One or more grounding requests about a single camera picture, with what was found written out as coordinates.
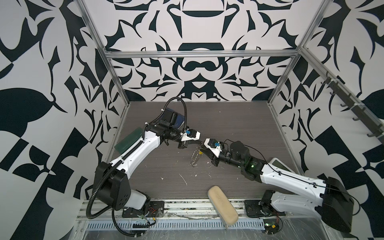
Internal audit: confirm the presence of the blue book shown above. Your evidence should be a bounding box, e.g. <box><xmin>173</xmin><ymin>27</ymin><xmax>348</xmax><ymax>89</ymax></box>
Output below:
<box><xmin>167</xmin><ymin>108</ymin><xmax>185</xmax><ymax>129</ymax></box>

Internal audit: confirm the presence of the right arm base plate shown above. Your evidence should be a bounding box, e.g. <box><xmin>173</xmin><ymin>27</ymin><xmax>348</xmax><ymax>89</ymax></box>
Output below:
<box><xmin>244</xmin><ymin>200</ymin><xmax>271</xmax><ymax>218</ymax></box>

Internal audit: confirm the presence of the metal ring with keyrings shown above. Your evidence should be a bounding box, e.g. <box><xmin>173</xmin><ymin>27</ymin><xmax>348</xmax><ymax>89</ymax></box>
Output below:
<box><xmin>189</xmin><ymin>145</ymin><xmax>203</xmax><ymax>167</ymax></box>

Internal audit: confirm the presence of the black corrugated cable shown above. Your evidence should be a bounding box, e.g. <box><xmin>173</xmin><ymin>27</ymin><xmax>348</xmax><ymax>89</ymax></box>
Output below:
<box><xmin>86</xmin><ymin>167</ymin><xmax>121</xmax><ymax>220</ymax></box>

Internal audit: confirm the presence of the grey wall hook rack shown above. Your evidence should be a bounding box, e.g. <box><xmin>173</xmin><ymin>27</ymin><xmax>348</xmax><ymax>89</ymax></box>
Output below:
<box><xmin>322</xmin><ymin>72</ymin><xmax>384</xmax><ymax>145</ymax></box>

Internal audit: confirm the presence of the white slotted cable duct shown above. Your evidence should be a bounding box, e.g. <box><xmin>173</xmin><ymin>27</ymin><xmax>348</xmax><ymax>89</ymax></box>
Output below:
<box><xmin>86</xmin><ymin>219</ymin><xmax>265</xmax><ymax>231</ymax></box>

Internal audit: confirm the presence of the white digital clock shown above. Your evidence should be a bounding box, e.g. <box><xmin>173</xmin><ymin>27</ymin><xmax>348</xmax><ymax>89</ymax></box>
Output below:
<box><xmin>269</xmin><ymin>158</ymin><xmax>294</xmax><ymax>173</ymax></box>

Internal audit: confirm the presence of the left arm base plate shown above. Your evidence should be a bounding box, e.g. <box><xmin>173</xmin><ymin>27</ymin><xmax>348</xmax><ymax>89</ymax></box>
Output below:
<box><xmin>122</xmin><ymin>201</ymin><xmax>165</xmax><ymax>218</ymax></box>

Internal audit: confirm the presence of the beige glasses case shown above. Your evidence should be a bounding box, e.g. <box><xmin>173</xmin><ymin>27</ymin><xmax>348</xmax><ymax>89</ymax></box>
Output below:
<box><xmin>208</xmin><ymin>186</ymin><xmax>239</xmax><ymax>228</ymax></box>

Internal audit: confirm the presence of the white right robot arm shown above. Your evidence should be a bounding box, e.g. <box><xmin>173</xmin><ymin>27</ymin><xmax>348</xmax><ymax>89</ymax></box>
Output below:
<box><xmin>200</xmin><ymin>139</ymin><xmax>355</xmax><ymax>233</ymax></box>

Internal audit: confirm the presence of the small circuit board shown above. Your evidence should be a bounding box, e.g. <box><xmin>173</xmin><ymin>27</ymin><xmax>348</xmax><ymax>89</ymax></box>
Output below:
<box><xmin>263</xmin><ymin>217</ymin><xmax>284</xmax><ymax>235</ymax></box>

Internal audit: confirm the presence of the green flat case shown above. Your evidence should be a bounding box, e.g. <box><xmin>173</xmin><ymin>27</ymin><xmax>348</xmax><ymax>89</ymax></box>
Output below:
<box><xmin>115</xmin><ymin>128</ymin><xmax>143</xmax><ymax>155</ymax></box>

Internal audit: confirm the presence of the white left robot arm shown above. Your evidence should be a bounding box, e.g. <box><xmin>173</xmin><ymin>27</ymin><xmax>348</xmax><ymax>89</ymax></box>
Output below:
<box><xmin>88</xmin><ymin>124</ymin><xmax>201</xmax><ymax>211</ymax></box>

